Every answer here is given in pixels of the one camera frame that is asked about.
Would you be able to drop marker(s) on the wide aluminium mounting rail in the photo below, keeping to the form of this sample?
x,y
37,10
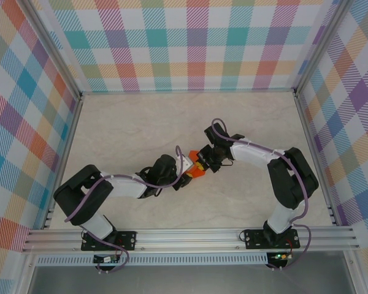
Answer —
x,y
187,239

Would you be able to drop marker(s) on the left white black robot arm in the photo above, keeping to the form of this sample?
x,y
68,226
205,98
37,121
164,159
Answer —
x,y
125,186

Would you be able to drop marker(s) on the aluminium frame post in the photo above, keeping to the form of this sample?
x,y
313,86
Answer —
x,y
320,46
50,46

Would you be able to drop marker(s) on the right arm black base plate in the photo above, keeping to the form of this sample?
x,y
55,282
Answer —
x,y
256,242

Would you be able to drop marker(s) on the aluminium side frame rail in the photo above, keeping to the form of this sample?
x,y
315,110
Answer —
x,y
314,153
69,137

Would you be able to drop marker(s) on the orange paper sheet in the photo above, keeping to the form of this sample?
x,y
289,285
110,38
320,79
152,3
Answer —
x,y
199,174

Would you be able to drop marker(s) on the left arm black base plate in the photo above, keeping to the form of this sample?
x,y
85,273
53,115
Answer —
x,y
128,240

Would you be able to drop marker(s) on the grey metal panel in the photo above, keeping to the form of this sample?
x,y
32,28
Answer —
x,y
187,280

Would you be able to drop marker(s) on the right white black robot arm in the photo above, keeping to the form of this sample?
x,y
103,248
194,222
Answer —
x,y
282,214

